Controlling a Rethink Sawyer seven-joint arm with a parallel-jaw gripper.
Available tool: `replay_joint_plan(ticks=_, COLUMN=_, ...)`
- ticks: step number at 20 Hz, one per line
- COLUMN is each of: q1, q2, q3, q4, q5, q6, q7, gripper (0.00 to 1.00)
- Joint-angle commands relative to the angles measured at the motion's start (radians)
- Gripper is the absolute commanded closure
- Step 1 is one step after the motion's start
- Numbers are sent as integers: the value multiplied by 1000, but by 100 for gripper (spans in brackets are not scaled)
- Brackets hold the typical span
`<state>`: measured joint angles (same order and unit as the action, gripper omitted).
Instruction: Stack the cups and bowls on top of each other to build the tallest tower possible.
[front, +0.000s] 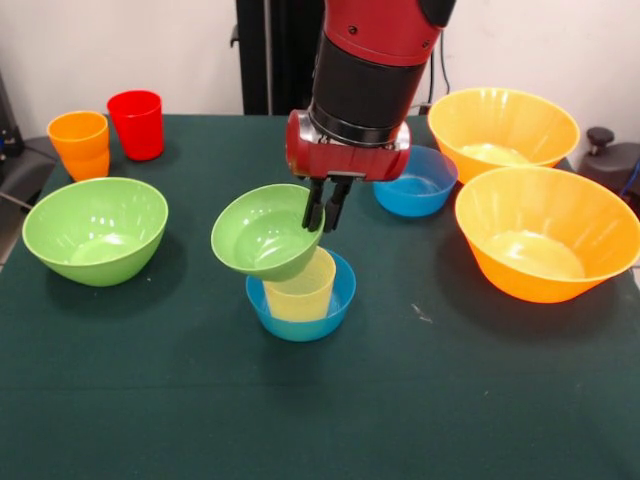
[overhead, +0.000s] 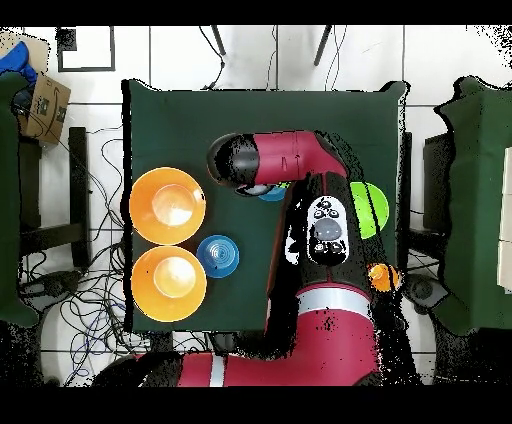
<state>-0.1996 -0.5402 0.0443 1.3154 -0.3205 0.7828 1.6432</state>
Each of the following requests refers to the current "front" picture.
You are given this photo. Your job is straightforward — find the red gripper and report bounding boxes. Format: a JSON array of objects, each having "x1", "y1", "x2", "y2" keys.
[{"x1": 284, "y1": 108, "x2": 413, "y2": 235}]

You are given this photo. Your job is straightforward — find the small green bowl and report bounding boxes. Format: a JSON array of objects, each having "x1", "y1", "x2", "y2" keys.
[{"x1": 209, "y1": 183, "x2": 328, "y2": 284}]

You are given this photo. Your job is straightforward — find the yellow cup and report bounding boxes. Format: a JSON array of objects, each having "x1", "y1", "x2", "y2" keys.
[{"x1": 262, "y1": 246, "x2": 338, "y2": 322}]

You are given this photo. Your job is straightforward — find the blue bowl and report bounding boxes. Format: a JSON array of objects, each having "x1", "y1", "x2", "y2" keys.
[
  {"x1": 372, "y1": 145, "x2": 459, "y2": 218},
  {"x1": 244, "y1": 249, "x2": 358, "y2": 343}
]

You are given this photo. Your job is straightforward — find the dark green table cloth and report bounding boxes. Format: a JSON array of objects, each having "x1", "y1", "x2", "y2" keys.
[{"x1": 0, "y1": 113, "x2": 640, "y2": 480}]

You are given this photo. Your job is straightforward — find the large orange bowl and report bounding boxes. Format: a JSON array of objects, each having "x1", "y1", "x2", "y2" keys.
[
  {"x1": 427, "y1": 87, "x2": 581, "y2": 185},
  {"x1": 454, "y1": 166, "x2": 640, "y2": 305}
]

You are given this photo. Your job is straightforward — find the red cup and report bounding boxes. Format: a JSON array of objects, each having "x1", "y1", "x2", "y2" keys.
[{"x1": 106, "y1": 89, "x2": 164, "y2": 162}]

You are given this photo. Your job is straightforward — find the large green bowl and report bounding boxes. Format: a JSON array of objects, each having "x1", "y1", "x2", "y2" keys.
[{"x1": 21, "y1": 176, "x2": 170, "y2": 288}]

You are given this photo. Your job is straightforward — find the orange cup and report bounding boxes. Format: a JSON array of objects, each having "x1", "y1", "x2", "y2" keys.
[{"x1": 46, "y1": 110, "x2": 111, "y2": 182}]

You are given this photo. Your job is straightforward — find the dark equipment rack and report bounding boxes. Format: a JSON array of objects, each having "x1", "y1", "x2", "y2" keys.
[{"x1": 0, "y1": 69, "x2": 25, "y2": 171}]

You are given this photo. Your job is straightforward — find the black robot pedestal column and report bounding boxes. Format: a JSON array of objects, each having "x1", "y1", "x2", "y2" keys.
[{"x1": 230, "y1": 0, "x2": 329, "y2": 117}]

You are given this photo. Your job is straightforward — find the black wall cable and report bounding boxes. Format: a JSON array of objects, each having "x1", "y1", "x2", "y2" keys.
[{"x1": 437, "y1": 32, "x2": 451, "y2": 96}]

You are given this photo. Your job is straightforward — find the black pedestal foot with knob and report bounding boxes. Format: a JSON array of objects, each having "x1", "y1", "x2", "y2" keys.
[{"x1": 579, "y1": 126, "x2": 640, "y2": 199}]

